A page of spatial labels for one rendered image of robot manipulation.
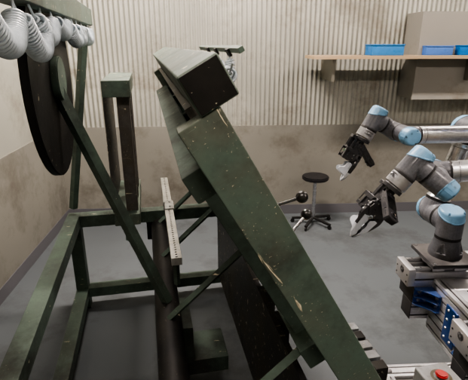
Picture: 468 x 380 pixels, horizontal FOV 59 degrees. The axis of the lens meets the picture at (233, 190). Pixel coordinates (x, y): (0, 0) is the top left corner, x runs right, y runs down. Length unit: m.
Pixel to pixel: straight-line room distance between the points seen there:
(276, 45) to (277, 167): 1.38
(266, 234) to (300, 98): 3.94
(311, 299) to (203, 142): 0.52
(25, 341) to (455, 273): 1.95
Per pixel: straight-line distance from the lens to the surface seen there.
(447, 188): 1.46
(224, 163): 0.94
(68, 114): 1.91
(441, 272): 2.21
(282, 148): 4.96
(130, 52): 4.84
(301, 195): 1.26
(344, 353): 1.32
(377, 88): 5.14
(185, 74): 0.89
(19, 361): 1.99
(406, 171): 1.43
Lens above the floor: 1.98
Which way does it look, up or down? 19 degrees down
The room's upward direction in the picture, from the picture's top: straight up
